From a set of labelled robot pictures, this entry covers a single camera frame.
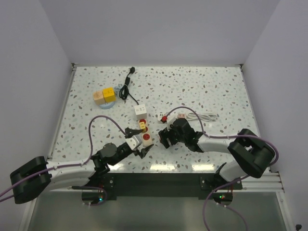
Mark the wooden red-socket power strip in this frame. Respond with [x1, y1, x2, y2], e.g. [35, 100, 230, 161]
[138, 119, 153, 147]

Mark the white cube socket adapter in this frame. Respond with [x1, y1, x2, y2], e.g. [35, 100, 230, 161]
[134, 104, 147, 120]

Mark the yellow USB charger cube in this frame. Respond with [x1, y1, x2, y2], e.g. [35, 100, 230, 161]
[139, 121, 146, 131]

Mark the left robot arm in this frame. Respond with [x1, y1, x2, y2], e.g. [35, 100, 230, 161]
[10, 128, 153, 204]

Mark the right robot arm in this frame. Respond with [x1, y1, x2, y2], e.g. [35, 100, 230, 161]
[158, 118, 277, 189]

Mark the light blue round base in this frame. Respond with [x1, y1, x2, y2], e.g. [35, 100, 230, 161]
[99, 102, 115, 110]

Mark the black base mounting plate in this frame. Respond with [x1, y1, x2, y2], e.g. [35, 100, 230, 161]
[72, 166, 243, 201]

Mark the yellow cube socket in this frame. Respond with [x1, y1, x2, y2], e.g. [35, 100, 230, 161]
[103, 88, 116, 103]

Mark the beige cube socket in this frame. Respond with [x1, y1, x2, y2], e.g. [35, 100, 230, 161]
[93, 90, 105, 105]

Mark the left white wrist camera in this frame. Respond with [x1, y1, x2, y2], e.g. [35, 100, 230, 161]
[125, 135, 142, 151]

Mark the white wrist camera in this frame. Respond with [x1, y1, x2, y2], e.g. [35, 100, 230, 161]
[160, 114, 178, 124]
[125, 135, 142, 151]

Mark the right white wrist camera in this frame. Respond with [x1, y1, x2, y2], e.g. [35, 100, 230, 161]
[160, 114, 178, 124]

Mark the white coiled power cord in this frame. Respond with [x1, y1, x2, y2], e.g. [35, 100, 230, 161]
[185, 112, 218, 121]

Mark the black power cord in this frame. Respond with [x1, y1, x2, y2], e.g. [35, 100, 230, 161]
[119, 67, 141, 105]

